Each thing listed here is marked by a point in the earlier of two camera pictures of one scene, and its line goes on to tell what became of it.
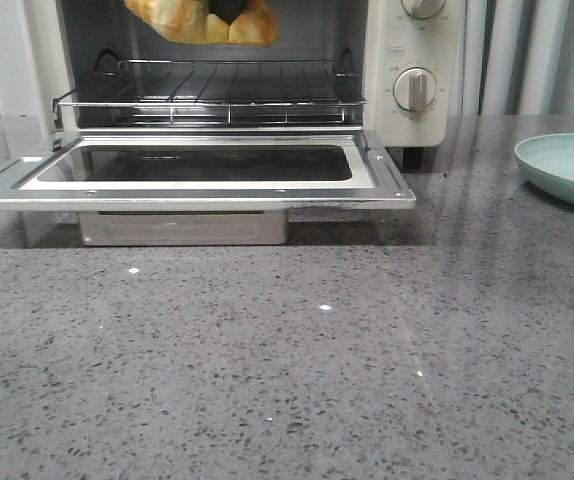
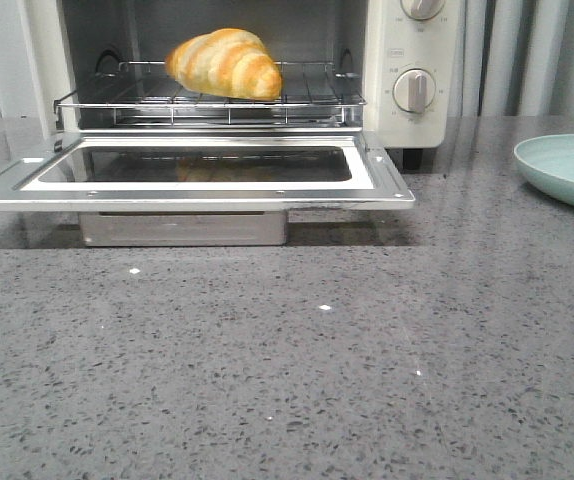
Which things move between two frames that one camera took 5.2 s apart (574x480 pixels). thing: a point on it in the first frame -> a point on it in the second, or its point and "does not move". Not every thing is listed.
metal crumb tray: x=182 y=228 does not move
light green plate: x=571 y=167 does not move
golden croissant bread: x=192 y=21 -> x=227 y=62
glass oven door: x=199 y=170 does not move
